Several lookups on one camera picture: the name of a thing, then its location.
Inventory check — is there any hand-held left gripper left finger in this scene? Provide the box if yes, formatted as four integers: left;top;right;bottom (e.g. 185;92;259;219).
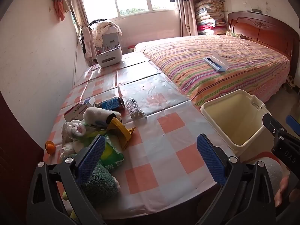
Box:
26;135;106;225

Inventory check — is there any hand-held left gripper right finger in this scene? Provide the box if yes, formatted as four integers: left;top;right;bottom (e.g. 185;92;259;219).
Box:
196;133;276;225

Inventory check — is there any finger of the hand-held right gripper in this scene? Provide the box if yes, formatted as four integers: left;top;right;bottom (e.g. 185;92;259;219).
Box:
262;114;288;139
286;115;300;135

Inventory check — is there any green packet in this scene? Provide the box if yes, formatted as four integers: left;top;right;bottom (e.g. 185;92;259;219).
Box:
98;133;125;171

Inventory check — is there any cream plastic bin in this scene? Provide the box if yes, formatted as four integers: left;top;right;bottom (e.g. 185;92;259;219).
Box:
200;89;270;156

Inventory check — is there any orange peel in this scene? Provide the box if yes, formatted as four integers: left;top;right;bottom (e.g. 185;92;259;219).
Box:
45;141;56;155

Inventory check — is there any white medicine box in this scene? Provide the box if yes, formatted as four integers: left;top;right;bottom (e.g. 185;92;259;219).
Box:
63;97;96;122

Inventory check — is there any person's right hand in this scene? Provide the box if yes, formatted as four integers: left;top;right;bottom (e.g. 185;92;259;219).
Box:
274;175;289;208

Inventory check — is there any grey round object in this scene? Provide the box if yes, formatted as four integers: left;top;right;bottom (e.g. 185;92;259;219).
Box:
254;157;284;193

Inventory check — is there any dark green fluffy towel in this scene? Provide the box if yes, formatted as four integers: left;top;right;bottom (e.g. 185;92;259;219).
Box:
68;153;121;202

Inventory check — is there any white crumpled plastic bag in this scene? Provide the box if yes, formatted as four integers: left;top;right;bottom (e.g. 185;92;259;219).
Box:
61;119;86;143

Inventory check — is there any yellow wrapper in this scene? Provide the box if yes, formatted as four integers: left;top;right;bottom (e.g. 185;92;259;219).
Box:
106;117;136;150

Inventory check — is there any white fluffy toy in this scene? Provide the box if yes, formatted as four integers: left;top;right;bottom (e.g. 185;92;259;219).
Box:
83;107;122;130

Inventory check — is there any blue drink can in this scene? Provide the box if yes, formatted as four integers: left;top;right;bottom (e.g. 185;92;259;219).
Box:
97;97;126;110

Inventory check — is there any dark red door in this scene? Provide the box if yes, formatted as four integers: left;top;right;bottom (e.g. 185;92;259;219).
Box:
0;91;45;225

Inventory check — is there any striped bed blanket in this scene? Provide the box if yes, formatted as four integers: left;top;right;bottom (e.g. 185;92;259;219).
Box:
134;35;291;108

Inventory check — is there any wooden headboard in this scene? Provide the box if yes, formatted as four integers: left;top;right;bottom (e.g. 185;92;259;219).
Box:
227;11;300;59

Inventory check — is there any floral pillow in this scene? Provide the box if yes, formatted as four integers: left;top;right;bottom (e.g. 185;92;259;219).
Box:
226;31;244;39

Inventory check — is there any white utensil holder box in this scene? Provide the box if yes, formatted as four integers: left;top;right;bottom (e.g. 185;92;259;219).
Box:
95;46;123;67

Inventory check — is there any white garment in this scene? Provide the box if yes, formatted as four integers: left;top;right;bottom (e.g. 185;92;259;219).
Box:
78;26;94;66

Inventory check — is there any white cabinet appliance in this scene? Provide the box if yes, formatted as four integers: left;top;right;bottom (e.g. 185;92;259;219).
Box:
95;27;123;52

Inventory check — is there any dotted cloth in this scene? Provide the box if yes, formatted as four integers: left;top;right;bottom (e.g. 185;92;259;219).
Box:
90;20;122;48

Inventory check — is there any stack of folded quilts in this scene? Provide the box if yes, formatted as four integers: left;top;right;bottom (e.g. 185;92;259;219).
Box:
194;0;228;35

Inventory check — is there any beige curtain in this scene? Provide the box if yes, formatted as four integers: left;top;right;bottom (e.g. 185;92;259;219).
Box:
178;0;198;37
68;0;89;27

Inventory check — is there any orange hanging cloth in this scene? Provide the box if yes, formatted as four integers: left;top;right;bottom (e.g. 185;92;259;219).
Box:
52;0;71;21

